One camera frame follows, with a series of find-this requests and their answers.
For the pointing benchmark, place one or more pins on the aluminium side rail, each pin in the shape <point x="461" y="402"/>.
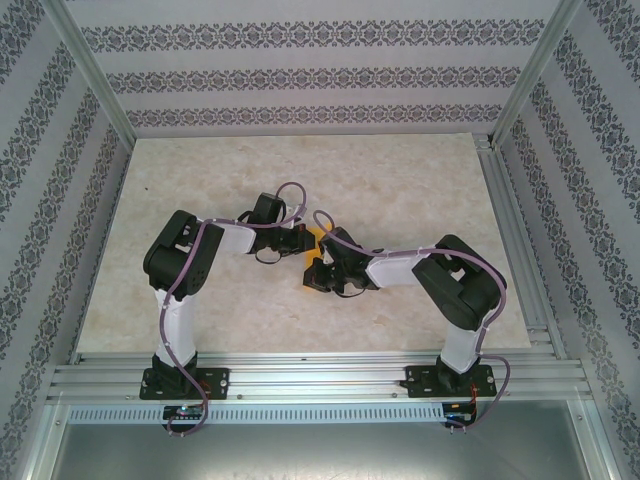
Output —
<point x="504" y="200"/>

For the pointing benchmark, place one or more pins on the grey metal panel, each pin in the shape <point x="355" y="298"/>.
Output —
<point x="320" y="450"/>

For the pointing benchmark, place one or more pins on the left controller board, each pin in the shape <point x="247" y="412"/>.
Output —
<point x="182" y="412"/>

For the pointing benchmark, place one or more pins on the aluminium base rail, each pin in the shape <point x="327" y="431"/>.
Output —
<point x="320" y="375"/>

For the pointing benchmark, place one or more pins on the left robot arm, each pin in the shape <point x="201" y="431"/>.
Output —
<point x="235" y="237"/>

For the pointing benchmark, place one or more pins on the orange paper sheet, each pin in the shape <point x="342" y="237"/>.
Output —
<point x="315" y="258"/>

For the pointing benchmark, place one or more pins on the aluminium frame post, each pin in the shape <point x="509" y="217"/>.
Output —
<point x="532" y="75"/>
<point x="97" y="75"/>

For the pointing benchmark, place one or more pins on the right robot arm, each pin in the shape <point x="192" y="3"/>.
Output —
<point x="395" y="267"/>

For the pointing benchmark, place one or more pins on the right controller board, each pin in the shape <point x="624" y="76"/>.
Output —
<point x="457" y="409"/>

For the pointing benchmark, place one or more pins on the controller board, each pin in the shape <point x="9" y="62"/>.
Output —
<point x="182" y="412"/>
<point x="457" y="409"/>

